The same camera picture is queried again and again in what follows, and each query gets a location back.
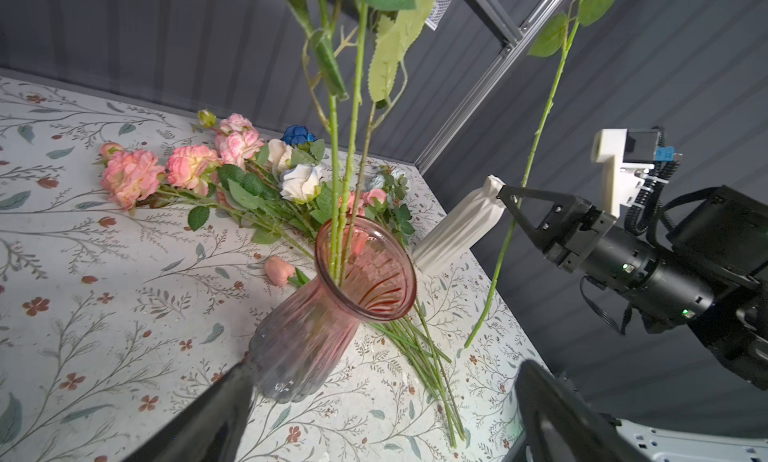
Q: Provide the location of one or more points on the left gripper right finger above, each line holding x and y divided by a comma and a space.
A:
560, 427

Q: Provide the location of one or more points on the white rose stem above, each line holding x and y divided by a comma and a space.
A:
355, 50

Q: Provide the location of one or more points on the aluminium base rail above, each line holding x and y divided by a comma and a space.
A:
668, 445

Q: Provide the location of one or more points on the pink glass vase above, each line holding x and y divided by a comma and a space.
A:
298, 344

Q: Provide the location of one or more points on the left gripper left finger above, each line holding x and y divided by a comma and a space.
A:
210, 428

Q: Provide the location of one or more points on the white ribbed ceramic vase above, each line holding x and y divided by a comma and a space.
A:
462, 227

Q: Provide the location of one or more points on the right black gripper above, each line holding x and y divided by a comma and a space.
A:
661, 289

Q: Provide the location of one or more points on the white wire basket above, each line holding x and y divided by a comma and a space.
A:
439, 9

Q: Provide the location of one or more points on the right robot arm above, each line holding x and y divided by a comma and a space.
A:
701, 263

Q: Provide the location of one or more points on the bunch of artificial flowers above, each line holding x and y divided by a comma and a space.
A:
275, 187

